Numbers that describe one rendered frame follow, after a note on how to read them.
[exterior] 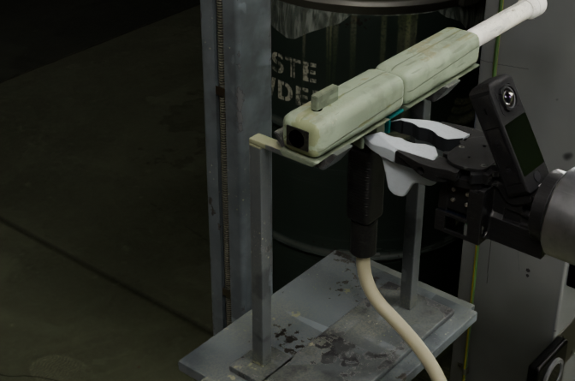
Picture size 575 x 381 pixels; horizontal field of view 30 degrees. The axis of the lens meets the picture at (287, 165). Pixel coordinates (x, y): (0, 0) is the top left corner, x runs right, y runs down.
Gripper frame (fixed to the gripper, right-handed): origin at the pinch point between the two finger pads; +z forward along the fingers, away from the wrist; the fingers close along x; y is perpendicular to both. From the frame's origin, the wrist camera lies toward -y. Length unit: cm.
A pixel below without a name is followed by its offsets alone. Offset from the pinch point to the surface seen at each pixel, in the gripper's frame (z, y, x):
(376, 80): 1.6, -5.2, -0.1
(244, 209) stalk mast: 17.6, 15.2, -3.0
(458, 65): -0.3, -2.8, 13.3
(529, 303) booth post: 2, 50, 47
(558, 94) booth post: 2.1, 13.5, 46.5
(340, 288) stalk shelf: 11.4, 30.2, 8.4
